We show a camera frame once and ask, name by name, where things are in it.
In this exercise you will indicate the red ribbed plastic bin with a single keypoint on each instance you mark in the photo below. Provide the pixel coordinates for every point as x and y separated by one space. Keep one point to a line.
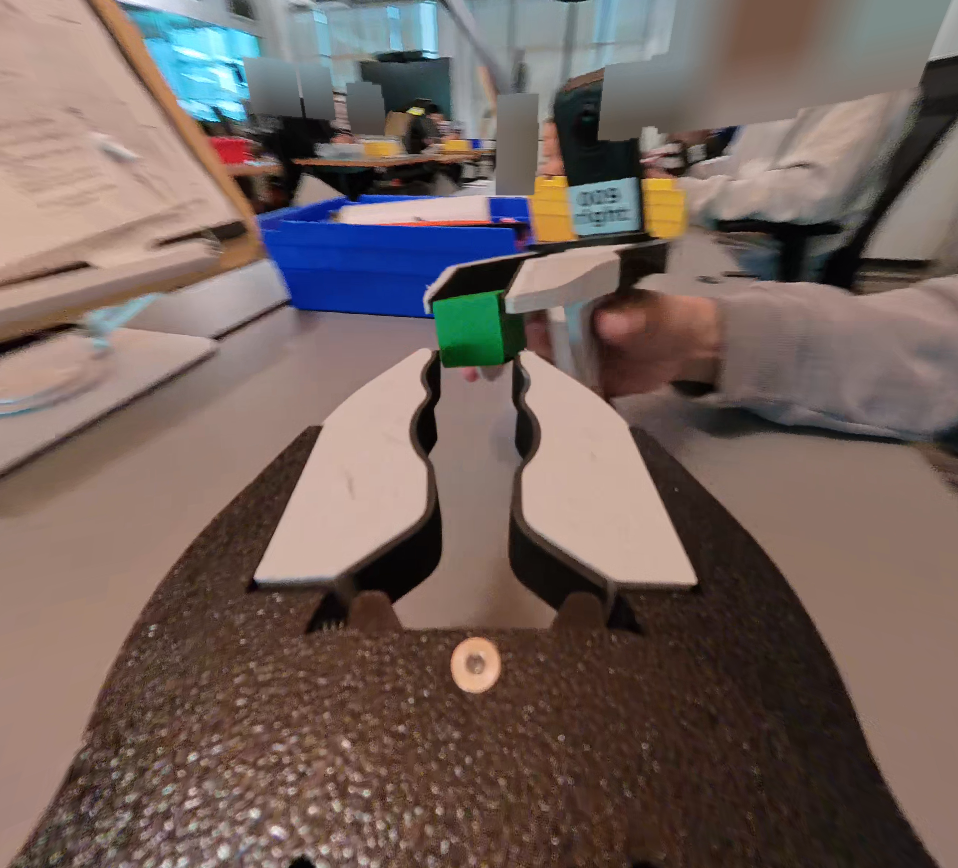
233 150

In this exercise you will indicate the black monitor screen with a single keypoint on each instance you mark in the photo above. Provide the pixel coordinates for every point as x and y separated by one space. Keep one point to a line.
408 86

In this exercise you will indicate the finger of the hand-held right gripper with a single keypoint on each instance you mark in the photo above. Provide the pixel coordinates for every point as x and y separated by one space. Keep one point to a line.
561 281
471 281

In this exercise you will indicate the black office chair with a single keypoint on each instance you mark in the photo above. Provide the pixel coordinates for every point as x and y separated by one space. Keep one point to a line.
883 172

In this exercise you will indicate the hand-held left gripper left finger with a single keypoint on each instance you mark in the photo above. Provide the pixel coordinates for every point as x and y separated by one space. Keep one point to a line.
352 494

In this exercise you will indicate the green wooden cube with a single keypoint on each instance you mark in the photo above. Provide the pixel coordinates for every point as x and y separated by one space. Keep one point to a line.
475 329

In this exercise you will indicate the wooden document stand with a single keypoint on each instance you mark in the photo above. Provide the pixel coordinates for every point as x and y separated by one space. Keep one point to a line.
112 209

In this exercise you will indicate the person's right hand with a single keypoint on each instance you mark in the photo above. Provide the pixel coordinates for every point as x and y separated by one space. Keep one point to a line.
658 344

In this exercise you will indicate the yellow plastic bin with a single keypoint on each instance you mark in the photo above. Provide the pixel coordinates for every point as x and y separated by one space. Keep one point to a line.
550 209

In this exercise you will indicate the person's right forearm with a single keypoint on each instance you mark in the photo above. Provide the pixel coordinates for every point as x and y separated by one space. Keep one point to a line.
838 359

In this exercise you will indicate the orange segmented bar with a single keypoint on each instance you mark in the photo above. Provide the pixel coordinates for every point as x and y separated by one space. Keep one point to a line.
449 223

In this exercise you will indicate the grey desk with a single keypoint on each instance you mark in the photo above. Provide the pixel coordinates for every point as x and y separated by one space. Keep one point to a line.
786 509

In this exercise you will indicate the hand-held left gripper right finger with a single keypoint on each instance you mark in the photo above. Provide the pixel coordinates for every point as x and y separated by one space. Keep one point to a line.
599 501

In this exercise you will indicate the white instruction sheet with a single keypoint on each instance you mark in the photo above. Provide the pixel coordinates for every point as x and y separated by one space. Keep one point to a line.
90 135

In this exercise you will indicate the blue plastic bin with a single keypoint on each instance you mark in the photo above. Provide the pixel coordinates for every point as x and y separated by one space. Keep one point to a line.
359 269

